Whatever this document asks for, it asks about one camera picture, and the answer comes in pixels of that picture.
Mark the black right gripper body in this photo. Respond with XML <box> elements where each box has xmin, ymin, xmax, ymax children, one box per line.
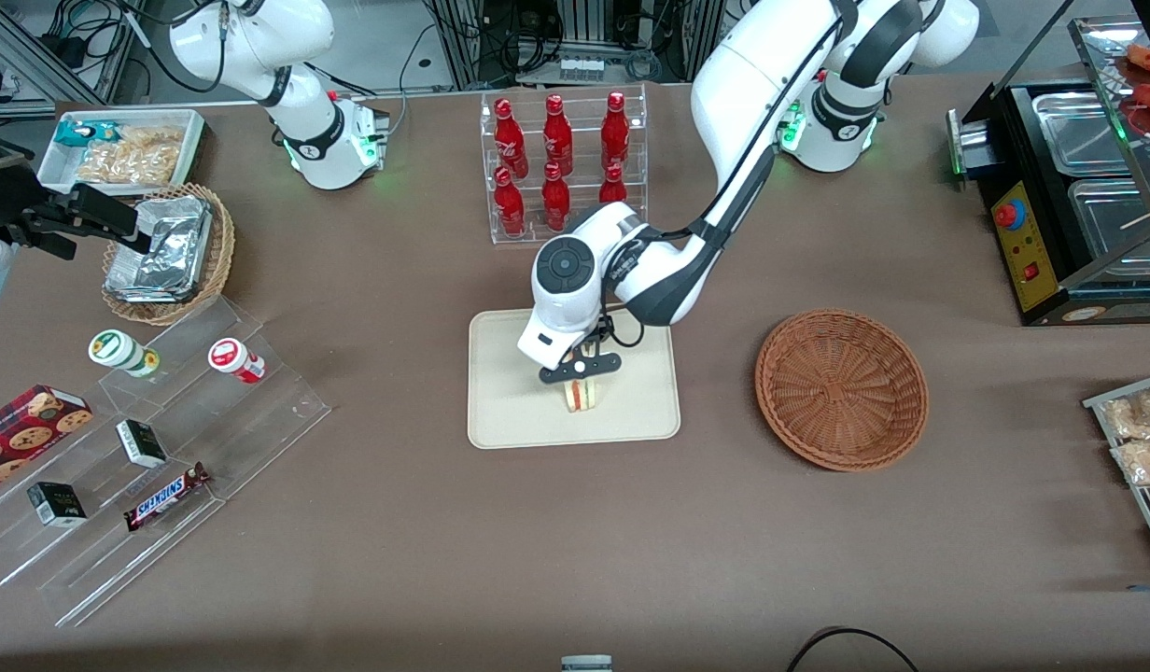
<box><xmin>0</xmin><ymin>131</ymin><xmax>77</xmax><ymax>261</ymax></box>

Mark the triangular sandwich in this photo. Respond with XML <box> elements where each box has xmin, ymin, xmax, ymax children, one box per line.
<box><xmin>563</xmin><ymin>375</ymin><xmax>603</xmax><ymax>414</ymax></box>

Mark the white rectangular snack tray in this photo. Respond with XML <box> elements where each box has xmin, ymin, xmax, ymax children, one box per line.
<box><xmin>35</xmin><ymin>108</ymin><xmax>208</xmax><ymax>195</ymax></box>

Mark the cream plastic tray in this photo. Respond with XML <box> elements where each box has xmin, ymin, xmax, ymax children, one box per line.
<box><xmin>467</xmin><ymin>301</ymin><xmax>682</xmax><ymax>452</ymax></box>

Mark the light tan wicker basket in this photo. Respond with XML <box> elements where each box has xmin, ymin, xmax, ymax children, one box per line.
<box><xmin>101</xmin><ymin>182</ymin><xmax>237</xmax><ymax>328</ymax></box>

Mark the brown wicker basket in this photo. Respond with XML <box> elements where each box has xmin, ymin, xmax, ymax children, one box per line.
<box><xmin>754</xmin><ymin>308</ymin><xmax>931</xmax><ymax>473</ymax></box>

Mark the aluminium foil container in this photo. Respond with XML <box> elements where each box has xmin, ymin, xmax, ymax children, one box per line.
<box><xmin>103</xmin><ymin>195</ymin><xmax>213</xmax><ymax>304</ymax></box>

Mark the clear bag of crackers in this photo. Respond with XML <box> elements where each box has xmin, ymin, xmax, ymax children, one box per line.
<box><xmin>75</xmin><ymin>125</ymin><xmax>186</xmax><ymax>187</ymax></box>

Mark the teal snack packet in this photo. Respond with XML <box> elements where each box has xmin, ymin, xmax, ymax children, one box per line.
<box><xmin>53</xmin><ymin>119</ymin><xmax>120</xmax><ymax>149</ymax></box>

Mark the green lid white cup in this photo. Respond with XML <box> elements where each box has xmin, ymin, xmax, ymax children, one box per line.
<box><xmin>88</xmin><ymin>329</ymin><xmax>161</xmax><ymax>379</ymax></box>

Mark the red lid white cup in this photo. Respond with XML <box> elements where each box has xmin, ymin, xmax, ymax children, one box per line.
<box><xmin>207</xmin><ymin>337</ymin><xmax>267</xmax><ymax>385</ymax></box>

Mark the small black carton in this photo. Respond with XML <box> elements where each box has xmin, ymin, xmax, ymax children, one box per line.
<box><xmin>115</xmin><ymin>418</ymin><xmax>169</xmax><ymax>469</ymax></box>
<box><xmin>26</xmin><ymin>481</ymin><xmax>89</xmax><ymax>529</ymax></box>

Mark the red plaid cookie box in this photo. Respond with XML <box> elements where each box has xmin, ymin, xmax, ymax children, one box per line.
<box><xmin>0</xmin><ymin>384</ymin><xmax>95</xmax><ymax>497</ymax></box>

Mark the clear acrylic bottle rack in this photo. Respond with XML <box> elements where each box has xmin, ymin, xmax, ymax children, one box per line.
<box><xmin>479</xmin><ymin>83</ymin><xmax>650</xmax><ymax>246</ymax></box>

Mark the clear acrylic stepped stand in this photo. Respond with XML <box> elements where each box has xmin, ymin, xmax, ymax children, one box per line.
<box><xmin>0</xmin><ymin>296</ymin><xmax>332</xmax><ymax>629</ymax></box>

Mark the Snickers chocolate bar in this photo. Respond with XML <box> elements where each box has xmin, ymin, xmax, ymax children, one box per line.
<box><xmin>123</xmin><ymin>461</ymin><xmax>212</xmax><ymax>533</ymax></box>

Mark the black food warmer machine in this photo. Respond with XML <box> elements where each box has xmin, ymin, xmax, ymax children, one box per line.
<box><xmin>945</xmin><ymin>13</ymin><xmax>1150</xmax><ymax>328</ymax></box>

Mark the metal warmer pan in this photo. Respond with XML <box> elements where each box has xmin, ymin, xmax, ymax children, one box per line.
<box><xmin>1066</xmin><ymin>176</ymin><xmax>1150</xmax><ymax>259</ymax></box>
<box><xmin>1031</xmin><ymin>90</ymin><xmax>1134</xmax><ymax>178</ymax></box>

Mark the clear bag of pastry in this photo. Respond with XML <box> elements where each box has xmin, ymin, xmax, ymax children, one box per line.
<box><xmin>1111</xmin><ymin>436</ymin><xmax>1150</xmax><ymax>487</ymax></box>
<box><xmin>1100</xmin><ymin>386</ymin><xmax>1150</xmax><ymax>442</ymax></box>

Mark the black table cable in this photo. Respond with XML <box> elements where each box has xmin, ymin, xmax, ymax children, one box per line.
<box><xmin>785</xmin><ymin>626</ymin><xmax>922</xmax><ymax>672</ymax></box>

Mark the aluminium equipment frame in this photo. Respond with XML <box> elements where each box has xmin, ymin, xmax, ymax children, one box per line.
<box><xmin>424</xmin><ymin>0</ymin><xmax>727</xmax><ymax>91</ymax></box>

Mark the grey wire rack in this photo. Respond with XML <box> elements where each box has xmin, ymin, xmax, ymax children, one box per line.
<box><xmin>1082</xmin><ymin>371</ymin><xmax>1150</xmax><ymax>572</ymax></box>

